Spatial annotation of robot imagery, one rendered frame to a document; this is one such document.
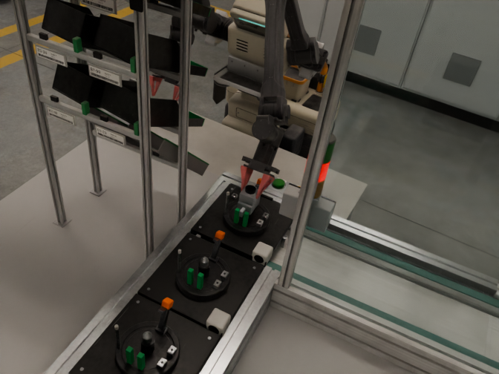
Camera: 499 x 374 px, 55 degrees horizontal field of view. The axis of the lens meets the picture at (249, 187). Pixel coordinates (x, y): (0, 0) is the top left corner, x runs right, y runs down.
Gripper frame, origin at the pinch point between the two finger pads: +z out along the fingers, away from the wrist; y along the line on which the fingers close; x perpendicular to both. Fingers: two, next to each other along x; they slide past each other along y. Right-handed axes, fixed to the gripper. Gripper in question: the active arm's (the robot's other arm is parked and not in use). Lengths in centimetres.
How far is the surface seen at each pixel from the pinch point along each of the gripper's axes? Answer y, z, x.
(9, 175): -174, 46, 108
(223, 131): -35, -18, 53
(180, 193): -20.2, 7.7, 0.9
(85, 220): -47, 27, 1
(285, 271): 18.6, 15.3, -8.1
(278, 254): 12.5, 13.9, 8.6
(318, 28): -72, -147, 273
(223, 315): 10.3, 28.8, -20.0
